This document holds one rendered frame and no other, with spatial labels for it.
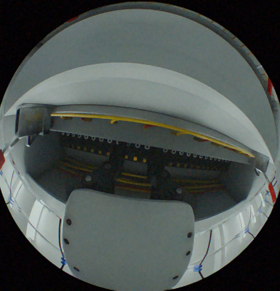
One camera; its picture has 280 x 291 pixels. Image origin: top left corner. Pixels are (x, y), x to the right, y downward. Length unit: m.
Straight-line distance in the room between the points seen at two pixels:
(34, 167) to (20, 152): 0.07
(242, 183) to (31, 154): 0.61
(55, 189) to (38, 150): 0.11
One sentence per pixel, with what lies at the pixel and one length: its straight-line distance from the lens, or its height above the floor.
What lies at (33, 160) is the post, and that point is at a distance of 0.29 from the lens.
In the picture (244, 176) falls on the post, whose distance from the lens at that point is 0.39.
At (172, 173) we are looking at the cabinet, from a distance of 0.33.
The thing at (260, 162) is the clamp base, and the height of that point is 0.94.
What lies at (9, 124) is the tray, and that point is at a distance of 0.25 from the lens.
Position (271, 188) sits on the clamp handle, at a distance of 0.17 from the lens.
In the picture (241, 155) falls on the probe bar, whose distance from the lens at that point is 0.16.
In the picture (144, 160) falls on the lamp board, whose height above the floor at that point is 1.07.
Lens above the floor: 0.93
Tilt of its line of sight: 31 degrees up
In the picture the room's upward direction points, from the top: 169 degrees counter-clockwise
